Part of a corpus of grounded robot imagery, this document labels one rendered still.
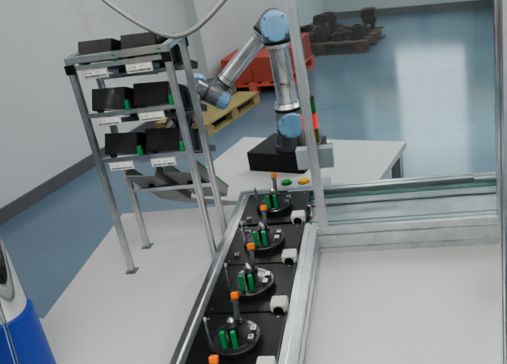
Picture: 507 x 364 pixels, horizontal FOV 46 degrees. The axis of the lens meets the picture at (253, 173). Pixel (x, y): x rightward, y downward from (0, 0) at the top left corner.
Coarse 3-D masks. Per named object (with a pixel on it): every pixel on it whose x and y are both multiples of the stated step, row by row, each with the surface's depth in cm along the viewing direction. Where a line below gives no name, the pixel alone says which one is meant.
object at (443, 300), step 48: (192, 240) 235; (96, 288) 215; (144, 288) 210; (192, 288) 204; (336, 288) 190; (384, 288) 186; (432, 288) 182; (480, 288) 178; (48, 336) 194; (96, 336) 189; (144, 336) 185; (336, 336) 170; (384, 336) 166; (432, 336) 163; (480, 336) 160
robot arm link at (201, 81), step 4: (196, 76) 257; (200, 76) 257; (196, 80) 255; (200, 80) 256; (204, 80) 258; (196, 84) 254; (200, 84) 255; (204, 84) 256; (208, 84) 258; (188, 88) 253; (200, 88) 254; (204, 88) 255; (200, 92) 254; (204, 92) 255; (200, 96) 254
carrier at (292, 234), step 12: (240, 228) 214; (252, 228) 212; (264, 228) 199; (276, 228) 209; (288, 228) 208; (300, 228) 206; (240, 240) 206; (252, 240) 201; (264, 240) 195; (276, 240) 197; (288, 240) 200; (300, 240) 200; (228, 252) 200; (240, 252) 199; (264, 252) 195; (276, 252) 195; (288, 252) 190; (228, 264) 193; (240, 264) 192
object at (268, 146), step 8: (272, 136) 301; (264, 144) 291; (272, 144) 290; (248, 152) 284; (256, 152) 283; (264, 152) 281; (272, 152) 280; (280, 152) 278; (248, 160) 285; (256, 160) 283; (264, 160) 281; (272, 160) 278; (280, 160) 276; (288, 160) 274; (296, 160) 272; (256, 168) 285; (264, 168) 283; (272, 168) 281; (280, 168) 278; (288, 168) 276; (296, 168) 274
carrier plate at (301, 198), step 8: (288, 192) 234; (296, 192) 233; (304, 192) 231; (248, 200) 233; (256, 200) 232; (296, 200) 226; (304, 200) 225; (248, 208) 227; (256, 208) 226; (296, 208) 220; (304, 208) 219; (248, 216) 221; (256, 216) 220; (272, 216) 218; (280, 216) 217; (288, 216) 216; (240, 224) 217; (248, 224) 216; (256, 224) 215; (272, 224) 214; (304, 224) 212
